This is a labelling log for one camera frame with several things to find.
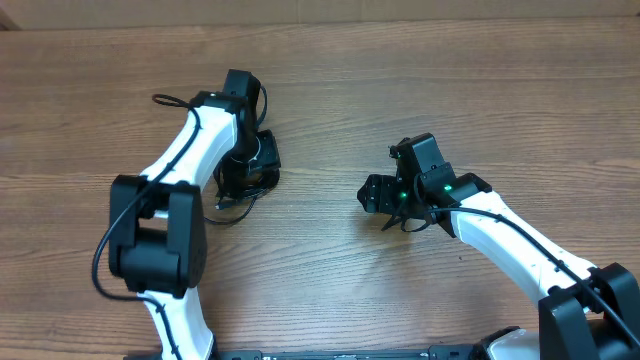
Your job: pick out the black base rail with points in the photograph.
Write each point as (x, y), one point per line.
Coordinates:
(434, 352)

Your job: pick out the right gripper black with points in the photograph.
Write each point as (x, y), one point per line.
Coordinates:
(380, 194)

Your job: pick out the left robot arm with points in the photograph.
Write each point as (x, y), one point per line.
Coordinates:
(156, 241)

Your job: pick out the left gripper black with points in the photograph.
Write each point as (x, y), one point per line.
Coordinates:
(270, 159)

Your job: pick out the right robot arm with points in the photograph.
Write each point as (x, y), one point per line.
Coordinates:
(584, 311)

